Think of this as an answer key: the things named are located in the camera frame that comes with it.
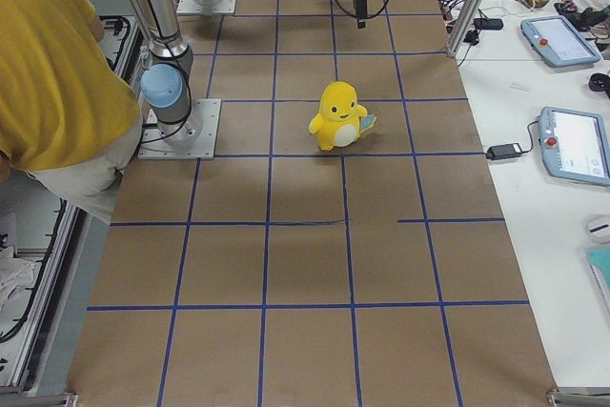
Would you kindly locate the cardboard hang tag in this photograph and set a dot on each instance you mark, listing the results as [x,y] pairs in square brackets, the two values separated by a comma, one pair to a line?
[367,122]

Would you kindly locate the yellow plush toy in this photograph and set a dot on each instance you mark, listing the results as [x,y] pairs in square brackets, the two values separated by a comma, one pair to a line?
[337,123]

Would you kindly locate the upper teach pendant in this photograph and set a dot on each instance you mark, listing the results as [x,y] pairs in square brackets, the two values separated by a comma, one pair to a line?
[558,42]

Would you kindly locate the teach pendant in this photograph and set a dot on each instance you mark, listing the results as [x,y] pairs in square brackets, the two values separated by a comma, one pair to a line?
[574,145]
[558,42]

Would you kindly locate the black power adapter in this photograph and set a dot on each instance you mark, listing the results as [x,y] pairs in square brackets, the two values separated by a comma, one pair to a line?
[504,151]

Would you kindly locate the lower teach pendant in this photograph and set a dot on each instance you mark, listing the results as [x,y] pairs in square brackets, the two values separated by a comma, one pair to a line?
[574,145]

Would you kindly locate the person in yellow shirt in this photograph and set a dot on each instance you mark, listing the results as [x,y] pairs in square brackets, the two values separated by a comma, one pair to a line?
[67,119]

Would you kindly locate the teal notebook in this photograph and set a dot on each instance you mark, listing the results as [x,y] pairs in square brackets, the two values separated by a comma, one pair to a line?
[598,261]

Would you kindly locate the crumpled white cloth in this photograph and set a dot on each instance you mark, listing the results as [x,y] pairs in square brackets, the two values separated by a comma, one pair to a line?
[17,274]

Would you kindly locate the aluminium frame post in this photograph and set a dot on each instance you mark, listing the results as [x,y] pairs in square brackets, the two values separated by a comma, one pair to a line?
[472,2]

